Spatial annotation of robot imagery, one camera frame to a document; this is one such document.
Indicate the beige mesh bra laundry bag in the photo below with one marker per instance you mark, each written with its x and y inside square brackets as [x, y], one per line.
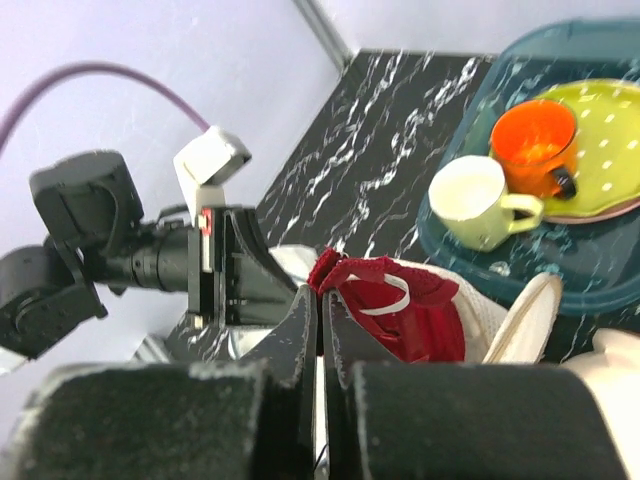
[493, 334]

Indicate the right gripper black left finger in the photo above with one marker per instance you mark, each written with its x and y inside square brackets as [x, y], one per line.
[251, 418]

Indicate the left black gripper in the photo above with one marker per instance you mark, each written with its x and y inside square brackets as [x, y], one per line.
[222, 262]

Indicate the orange cup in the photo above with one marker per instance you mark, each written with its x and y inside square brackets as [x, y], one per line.
[535, 143]

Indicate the cream capybara insulated lunch bag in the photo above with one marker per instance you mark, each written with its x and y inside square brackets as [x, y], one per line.
[611, 372]

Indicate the cream yellow-handled mug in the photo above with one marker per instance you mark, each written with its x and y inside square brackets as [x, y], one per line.
[470, 196]

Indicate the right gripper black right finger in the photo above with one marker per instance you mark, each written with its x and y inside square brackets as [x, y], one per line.
[392, 420]

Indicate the teal transparent plastic bin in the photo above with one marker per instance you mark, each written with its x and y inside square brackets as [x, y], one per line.
[597, 263]

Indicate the green dotted plate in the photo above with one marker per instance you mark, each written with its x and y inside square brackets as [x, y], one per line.
[607, 175]

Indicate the red bra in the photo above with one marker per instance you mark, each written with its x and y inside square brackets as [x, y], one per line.
[408, 310]

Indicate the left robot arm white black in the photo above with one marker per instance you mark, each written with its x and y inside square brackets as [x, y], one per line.
[97, 235]

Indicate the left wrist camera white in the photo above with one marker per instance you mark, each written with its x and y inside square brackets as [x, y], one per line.
[204, 165]

